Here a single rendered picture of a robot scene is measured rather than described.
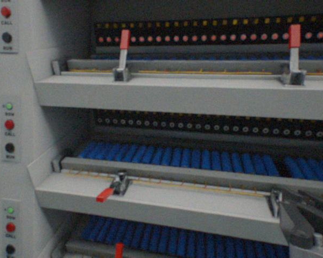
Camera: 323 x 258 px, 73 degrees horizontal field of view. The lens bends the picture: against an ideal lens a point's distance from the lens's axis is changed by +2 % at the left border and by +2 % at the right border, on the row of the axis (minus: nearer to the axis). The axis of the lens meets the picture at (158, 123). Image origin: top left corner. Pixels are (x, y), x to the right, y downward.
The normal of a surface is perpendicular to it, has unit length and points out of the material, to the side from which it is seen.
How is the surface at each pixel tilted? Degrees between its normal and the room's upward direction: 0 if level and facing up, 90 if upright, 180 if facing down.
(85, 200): 111
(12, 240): 90
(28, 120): 90
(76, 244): 20
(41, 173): 90
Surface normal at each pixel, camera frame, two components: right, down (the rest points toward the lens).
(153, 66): -0.20, 0.43
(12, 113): -0.20, 0.08
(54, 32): 0.98, 0.06
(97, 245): -0.03, -0.90
